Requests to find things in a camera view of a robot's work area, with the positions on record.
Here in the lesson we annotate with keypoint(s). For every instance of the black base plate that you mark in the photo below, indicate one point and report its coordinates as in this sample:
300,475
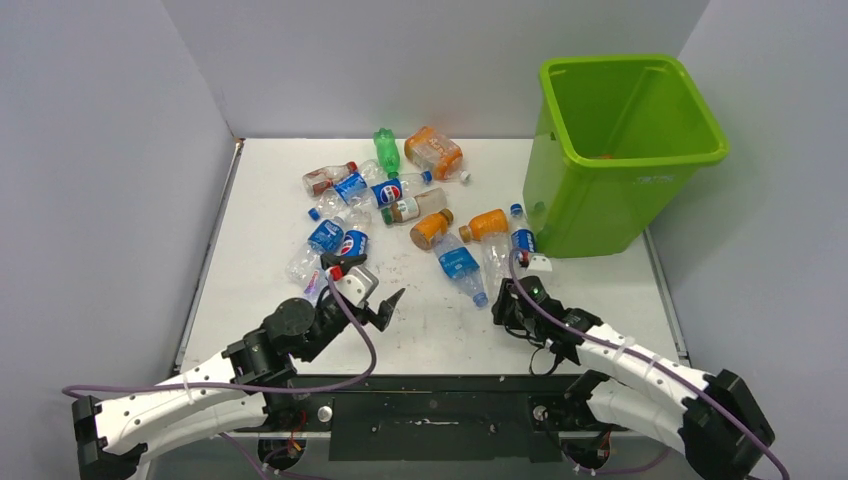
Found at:
431,418

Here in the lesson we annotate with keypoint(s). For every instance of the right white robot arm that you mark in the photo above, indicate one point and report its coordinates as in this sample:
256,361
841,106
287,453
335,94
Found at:
713,420

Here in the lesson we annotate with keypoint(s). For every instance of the clear bottle white cap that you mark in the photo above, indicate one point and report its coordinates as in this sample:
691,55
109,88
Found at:
495,249

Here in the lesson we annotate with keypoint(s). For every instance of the green soda bottle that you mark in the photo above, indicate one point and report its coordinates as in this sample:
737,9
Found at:
388,155

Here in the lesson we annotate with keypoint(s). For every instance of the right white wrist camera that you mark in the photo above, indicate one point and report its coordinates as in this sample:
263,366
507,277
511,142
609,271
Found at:
535,264

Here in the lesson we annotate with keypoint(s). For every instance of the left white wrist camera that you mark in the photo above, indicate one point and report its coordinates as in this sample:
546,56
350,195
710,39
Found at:
356,285

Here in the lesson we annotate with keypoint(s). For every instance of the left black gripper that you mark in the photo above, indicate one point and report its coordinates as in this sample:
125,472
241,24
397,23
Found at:
378,319

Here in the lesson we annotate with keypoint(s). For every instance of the crushed red label bottle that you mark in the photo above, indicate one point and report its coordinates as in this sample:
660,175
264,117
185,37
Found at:
321,179

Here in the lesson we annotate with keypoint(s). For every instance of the green plastic bin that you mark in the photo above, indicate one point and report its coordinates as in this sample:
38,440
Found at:
643,109

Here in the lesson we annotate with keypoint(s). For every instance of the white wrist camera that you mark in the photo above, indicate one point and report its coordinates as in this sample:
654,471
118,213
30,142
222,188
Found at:
356,285
535,264

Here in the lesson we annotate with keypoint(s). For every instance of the large orange tea bottle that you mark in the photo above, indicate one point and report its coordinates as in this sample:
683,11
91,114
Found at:
432,151

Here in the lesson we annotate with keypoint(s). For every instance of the orange juice bottle lying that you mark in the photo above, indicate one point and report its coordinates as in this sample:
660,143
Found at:
494,221

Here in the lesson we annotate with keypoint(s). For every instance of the blue label crushed bottle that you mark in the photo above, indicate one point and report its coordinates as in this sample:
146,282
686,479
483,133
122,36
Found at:
347,192

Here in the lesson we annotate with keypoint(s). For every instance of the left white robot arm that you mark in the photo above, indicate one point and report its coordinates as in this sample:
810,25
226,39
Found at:
249,384

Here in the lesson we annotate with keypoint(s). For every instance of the pepsi bottle left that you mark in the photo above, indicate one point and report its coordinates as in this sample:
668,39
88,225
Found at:
356,225

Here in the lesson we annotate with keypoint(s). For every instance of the light blue label bottle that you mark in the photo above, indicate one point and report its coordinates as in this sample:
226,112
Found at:
461,269

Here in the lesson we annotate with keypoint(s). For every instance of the pepsi bottle blue cap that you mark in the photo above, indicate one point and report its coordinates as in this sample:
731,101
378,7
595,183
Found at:
398,187

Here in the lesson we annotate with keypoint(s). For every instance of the blue label water bottle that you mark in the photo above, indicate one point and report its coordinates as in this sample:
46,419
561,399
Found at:
521,235

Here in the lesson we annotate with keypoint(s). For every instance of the small orange juice bottle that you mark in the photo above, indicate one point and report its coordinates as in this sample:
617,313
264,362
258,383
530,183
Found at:
430,229

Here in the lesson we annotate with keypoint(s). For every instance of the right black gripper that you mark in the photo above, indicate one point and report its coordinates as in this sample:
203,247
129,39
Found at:
503,309

